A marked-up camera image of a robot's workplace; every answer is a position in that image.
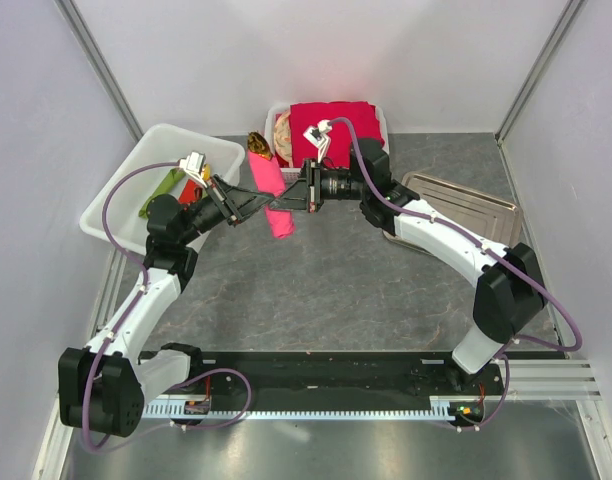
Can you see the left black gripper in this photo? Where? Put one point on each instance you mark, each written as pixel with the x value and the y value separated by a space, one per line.
pixel 244 202

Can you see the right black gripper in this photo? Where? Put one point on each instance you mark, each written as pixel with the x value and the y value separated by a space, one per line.
pixel 303 194

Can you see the pink paper napkin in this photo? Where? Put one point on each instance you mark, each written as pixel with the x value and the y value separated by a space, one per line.
pixel 268 179

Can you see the gold spoon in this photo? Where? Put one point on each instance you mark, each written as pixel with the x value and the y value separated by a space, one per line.
pixel 257 144

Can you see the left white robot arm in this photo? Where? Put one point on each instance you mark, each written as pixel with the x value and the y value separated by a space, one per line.
pixel 105 386

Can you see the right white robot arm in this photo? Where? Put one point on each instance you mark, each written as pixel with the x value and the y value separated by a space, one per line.
pixel 506 279

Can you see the red rolled napkin set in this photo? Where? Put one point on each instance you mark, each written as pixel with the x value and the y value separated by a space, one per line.
pixel 191 193

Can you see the green rolled napkin set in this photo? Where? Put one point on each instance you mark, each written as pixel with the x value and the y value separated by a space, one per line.
pixel 166 185

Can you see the patterned paper plates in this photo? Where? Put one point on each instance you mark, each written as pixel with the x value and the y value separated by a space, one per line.
pixel 282 139

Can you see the white perforated basket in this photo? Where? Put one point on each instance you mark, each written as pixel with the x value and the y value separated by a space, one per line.
pixel 278 115

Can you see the stack of red napkins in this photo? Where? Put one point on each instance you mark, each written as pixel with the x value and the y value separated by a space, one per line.
pixel 304 115

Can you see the white plastic tub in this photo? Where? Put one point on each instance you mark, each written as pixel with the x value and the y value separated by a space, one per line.
pixel 161 143

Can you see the silver metal tray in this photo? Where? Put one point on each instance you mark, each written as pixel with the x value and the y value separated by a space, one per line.
pixel 484 214

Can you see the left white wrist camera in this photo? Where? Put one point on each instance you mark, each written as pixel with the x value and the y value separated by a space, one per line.
pixel 195 166

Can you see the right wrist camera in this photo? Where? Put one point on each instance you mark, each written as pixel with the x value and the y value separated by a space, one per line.
pixel 319 137

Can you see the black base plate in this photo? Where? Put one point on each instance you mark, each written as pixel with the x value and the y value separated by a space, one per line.
pixel 418 373

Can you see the slotted cable duct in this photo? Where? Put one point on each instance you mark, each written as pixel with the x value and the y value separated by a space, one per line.
pixel 361 406

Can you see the aluminium rail frame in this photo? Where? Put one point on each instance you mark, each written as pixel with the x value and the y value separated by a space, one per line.
pixel 527 376

